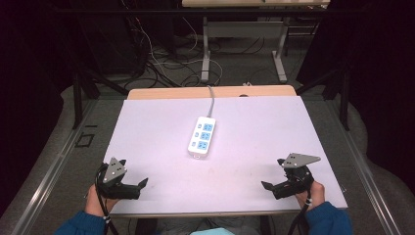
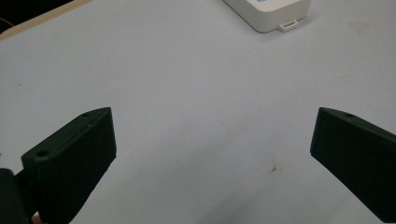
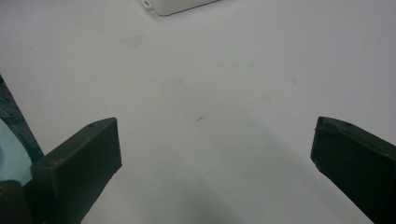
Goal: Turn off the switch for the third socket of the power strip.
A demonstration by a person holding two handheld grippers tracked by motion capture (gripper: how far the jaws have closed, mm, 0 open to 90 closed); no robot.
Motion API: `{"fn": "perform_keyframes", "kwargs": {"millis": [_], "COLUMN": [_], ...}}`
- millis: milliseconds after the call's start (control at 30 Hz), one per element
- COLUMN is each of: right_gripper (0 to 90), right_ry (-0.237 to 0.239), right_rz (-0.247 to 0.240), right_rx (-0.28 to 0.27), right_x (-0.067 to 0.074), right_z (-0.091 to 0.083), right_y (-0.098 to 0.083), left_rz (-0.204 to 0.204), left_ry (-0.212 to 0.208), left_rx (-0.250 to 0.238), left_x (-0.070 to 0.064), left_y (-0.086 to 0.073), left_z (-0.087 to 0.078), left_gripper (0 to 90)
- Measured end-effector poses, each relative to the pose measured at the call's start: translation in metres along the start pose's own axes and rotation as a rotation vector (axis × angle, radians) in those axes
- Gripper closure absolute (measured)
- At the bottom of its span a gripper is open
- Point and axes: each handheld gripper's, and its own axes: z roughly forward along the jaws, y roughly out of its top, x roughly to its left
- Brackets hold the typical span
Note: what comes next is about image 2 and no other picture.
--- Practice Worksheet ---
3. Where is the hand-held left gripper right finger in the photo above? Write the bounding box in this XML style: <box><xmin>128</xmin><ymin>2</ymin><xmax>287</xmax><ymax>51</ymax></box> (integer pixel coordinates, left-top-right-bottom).
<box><xmin>309</xmin><ymin>106</ymin><xmax>396</xmax><ymax>224</ymax></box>

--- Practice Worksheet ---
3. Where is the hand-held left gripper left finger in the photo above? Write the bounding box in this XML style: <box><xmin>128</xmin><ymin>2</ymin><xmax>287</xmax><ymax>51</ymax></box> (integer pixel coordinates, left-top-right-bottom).
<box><xmin>14</xmin><ymin>106</ymin><xmax>118</xmax><ymax>224</ymax></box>

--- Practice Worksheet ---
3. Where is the white plastic box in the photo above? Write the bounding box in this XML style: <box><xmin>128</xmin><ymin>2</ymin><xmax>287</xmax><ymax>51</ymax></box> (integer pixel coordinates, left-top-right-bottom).
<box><xmin>222</xmin><ymin>0</ymin><xmax>313</xmax><ymax>34</ymax></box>

